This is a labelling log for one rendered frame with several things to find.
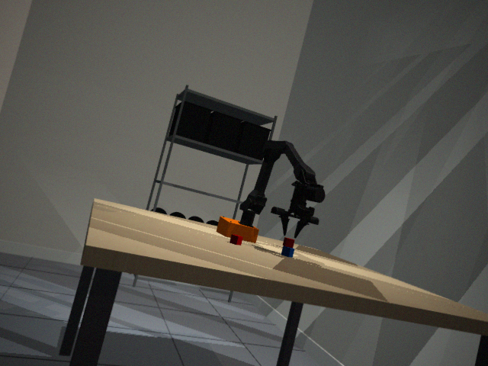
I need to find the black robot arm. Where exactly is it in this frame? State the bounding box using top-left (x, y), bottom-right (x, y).
top-left (238, 140), bottom-right (325, 228)

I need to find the blue cube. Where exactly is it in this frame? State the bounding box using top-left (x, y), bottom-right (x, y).
top-left (281, 246), bottom-right (294, 258)

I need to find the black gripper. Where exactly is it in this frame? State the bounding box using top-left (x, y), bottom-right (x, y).
top-left (271, 197), bottom-right (319, 239)

